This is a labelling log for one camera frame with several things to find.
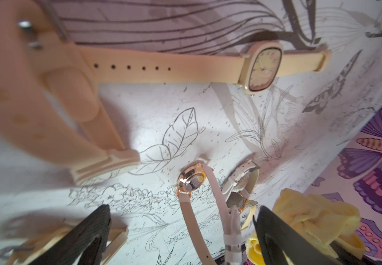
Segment white strap watch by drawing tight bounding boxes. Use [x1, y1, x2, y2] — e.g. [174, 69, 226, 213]
[222, 160, 260, 231]

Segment yellow cleaning cloth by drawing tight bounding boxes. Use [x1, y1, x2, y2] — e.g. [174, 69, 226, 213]
[246, 189, 373, 265]

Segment pink strap round watch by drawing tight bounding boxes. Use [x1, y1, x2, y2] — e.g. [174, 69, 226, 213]
[176, 160, 232, 265]

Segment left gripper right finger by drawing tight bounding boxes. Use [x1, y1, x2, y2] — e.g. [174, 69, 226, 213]
[253, 206, 340, 265]

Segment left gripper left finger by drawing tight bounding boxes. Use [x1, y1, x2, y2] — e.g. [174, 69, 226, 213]
[31, 204, 111, 265]

